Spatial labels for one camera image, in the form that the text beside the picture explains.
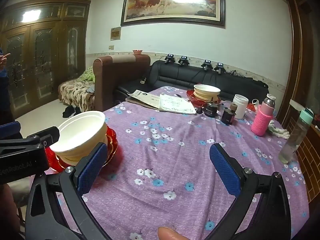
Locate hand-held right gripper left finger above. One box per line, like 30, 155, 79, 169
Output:
25, 142, 108, 233

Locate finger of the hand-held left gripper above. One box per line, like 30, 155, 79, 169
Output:
24, 126, 60, 147
0, 121, 22, 138

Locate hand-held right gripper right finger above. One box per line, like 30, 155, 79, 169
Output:
209, 143, 292, 240

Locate white bowl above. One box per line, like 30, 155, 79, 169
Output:
50, 110, 106, 155

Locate cream bowl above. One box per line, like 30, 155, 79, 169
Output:
57, 126, 112, 167
194, 94, 220, 103
194, 84, 221, 98

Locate red plate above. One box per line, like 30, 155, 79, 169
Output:
45, 126, 119, 173
186, 89, 222, 108

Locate person's left forearm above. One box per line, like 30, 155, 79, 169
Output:
0, 183, 22, 240

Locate person's right hand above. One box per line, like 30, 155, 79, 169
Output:
157, 227, 188, 240

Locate dark clothes pile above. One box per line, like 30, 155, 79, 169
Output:
62, 105, 82, 118

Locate patterned brown blanket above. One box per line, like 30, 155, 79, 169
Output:
58, 78, 97, 112

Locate purple floral tablecloth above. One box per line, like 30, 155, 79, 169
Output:
46, 86, 310, 240

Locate dark small bottle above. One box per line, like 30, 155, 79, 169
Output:
221, 103, 237, 126

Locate pink sleeved bottle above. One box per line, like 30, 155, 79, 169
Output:
251, 93, 276, 137

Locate black jar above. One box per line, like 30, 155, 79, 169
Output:
202, 101, 218, 118

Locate white cloth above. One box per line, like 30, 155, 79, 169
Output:
267, 123, 290, 140

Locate white plastic jar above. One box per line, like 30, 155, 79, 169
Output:
232, 94, 249, 120

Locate green cloth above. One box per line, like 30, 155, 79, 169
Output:
81, 66, 96, 82

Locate red white plastic bag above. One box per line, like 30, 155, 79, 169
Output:
246, 99, 262, 112

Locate clear bottle green cap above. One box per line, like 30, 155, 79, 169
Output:
278, 107, 314, 164

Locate wooden glass door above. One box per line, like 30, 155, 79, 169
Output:
0, 0, 91, 120

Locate brown sofa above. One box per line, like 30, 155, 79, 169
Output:
93, 54, 151, 112

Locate white paper notebook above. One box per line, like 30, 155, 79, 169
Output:
158, 94, 197, 115

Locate wooden chair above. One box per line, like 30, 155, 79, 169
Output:
282, 99, 320, 207

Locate grey clothes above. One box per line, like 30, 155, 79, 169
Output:
229, 70, 253, 79

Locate black leather sofa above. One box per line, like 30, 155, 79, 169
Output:
117, 60, 270, 103

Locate framed horse painting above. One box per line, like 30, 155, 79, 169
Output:
120, 0, 226, 29

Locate wall notice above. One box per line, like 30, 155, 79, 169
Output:
110, 26, 122, 41

